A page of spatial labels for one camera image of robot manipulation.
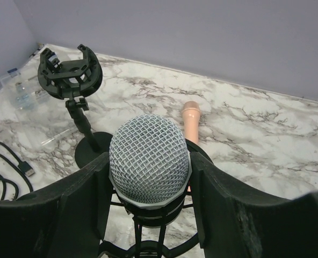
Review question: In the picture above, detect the silver white microphone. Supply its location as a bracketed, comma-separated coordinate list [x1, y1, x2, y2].
[109, 114, 191, 210]

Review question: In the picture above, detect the black shock mount desk stand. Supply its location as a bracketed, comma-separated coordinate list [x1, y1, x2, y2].
[38, 44, 112, 168]

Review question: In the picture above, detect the clear plastic parts box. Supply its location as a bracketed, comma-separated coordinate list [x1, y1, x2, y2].
[0, 53, 77, 148]

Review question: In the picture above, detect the black usb cables bundle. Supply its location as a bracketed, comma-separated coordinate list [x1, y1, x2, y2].
[0, 141, 37, 204]

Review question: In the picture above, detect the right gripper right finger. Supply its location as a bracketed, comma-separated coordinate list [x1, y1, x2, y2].
[190, 152, 318, 257]

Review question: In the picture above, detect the beige microphone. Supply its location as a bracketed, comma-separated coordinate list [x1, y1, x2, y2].
[182, 101, 201, 145]

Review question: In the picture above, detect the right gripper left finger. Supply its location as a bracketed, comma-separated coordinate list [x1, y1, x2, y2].
[0, 153, 113, 257]

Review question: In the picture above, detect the black tripod shock mount stand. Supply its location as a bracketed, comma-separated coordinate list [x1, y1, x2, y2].
[99, 195, 199, 257]

